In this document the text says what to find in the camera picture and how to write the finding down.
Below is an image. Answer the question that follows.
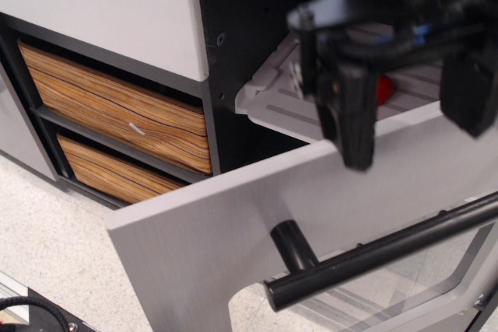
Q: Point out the grey oven rack tray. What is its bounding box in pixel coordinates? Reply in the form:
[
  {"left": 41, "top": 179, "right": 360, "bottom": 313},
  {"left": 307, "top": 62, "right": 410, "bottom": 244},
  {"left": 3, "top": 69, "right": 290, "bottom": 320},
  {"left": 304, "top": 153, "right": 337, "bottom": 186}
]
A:
[{"left": 235, "top": 35, "right": 442, "bottom": 143}]

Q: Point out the black braided cable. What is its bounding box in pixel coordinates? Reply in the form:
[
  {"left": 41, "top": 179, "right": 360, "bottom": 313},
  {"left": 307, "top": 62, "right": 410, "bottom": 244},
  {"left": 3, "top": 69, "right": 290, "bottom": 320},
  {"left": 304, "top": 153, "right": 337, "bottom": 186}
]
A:
[{"left": 0, "top": 295, "right": 59, "bottom": 332}]

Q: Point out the grey toy oven door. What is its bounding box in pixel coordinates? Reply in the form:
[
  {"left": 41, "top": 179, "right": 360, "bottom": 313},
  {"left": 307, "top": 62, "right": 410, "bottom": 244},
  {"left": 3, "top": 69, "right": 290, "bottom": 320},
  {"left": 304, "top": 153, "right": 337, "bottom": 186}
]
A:
[{"left": 104, "top": 103, "right": 497, "bottom": 331}]

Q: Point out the wood-grain storage bin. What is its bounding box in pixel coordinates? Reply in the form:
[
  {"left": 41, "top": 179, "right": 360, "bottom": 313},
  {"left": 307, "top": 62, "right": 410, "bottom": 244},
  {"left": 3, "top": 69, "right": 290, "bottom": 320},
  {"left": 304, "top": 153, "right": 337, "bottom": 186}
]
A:
[
  {"left": 18, "top": 39, "right": 212, "bottom": 175},
  {"left": 57, "top": 135, "right": 185, "bottom": 204}
]

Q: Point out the red toy strawberry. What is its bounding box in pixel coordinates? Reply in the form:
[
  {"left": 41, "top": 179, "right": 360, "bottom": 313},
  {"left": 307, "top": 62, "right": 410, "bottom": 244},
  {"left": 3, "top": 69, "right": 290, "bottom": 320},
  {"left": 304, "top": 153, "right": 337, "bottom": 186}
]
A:
[{"left": 377, "top": 75, "right": 395, "bottom": 106}]

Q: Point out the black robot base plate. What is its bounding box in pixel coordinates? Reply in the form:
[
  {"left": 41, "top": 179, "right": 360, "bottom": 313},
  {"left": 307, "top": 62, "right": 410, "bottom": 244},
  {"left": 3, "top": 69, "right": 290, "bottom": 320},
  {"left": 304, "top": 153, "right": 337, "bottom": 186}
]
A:
[{"left": 0, "top": 288, "right": 98, "bottom": 332}]

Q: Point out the upper wood-grain storage bin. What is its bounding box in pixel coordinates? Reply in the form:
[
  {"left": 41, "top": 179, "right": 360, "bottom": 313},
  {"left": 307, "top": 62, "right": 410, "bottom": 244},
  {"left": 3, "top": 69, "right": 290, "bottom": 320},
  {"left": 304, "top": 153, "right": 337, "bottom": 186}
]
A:
[{"left": 18, "top": 39, "right": 212, "bottom": 175}]

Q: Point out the dark grey shelf frame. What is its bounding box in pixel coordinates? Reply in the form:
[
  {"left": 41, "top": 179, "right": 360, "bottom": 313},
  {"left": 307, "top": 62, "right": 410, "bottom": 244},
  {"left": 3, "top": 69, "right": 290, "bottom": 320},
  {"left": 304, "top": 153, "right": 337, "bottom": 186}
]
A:
[{"left": 1, "top": 15, "right": 220, "bottom": 207}]

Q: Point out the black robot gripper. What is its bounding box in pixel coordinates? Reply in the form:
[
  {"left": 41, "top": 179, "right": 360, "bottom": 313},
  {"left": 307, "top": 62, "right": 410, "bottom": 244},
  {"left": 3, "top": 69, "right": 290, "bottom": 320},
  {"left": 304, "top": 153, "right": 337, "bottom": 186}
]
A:
[{"left": 287, "top": 0, "right": 497, "bottom": 171}]

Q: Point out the lower wood-grain storage bin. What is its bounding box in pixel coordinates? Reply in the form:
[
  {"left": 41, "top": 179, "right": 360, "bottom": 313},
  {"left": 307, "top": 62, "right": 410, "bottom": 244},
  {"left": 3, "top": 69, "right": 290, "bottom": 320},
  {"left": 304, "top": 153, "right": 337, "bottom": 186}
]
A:
[{"left": 57, "top": 135, "right": 185, "bottom": 204}]

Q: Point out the black oven door handle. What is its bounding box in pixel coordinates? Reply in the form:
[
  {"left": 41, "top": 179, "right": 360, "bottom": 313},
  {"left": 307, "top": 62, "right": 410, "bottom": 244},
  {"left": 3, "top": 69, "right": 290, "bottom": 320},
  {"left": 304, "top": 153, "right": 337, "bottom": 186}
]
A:
[{"left": 264, "top": 192, "right": 497, "bottom": 312}]

